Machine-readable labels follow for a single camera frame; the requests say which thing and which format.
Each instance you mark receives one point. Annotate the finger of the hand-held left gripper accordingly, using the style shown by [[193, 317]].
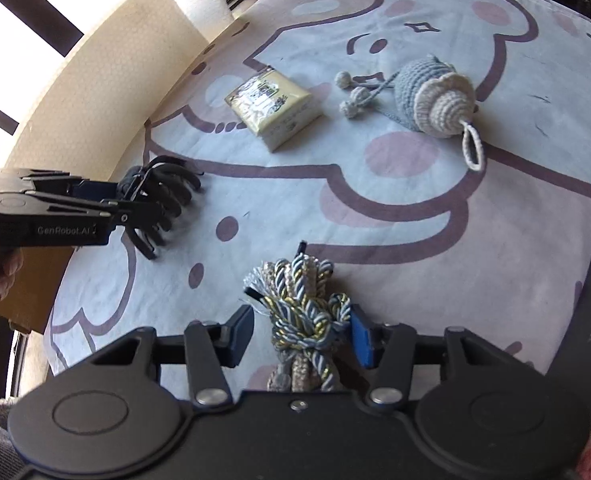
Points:
[[125, 217], [92, 189]]

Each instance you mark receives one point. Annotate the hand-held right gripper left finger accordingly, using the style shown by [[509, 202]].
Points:
[[243, 332]]

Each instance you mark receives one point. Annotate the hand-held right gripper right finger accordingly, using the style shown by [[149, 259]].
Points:
[[363, 342]]

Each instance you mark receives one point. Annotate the black hair claw clip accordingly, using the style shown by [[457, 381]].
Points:
[[170, 195]]

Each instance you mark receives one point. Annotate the yellow tissue pack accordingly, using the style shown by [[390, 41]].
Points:
[[275, 110]]

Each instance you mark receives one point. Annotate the blue cream crochet ornament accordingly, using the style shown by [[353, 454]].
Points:
[[415, 95]]

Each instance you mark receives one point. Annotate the person's left hand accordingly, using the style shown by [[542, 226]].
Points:
[[7, 272]]

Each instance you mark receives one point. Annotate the dark window frame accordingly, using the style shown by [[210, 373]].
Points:
[[50, 0]]

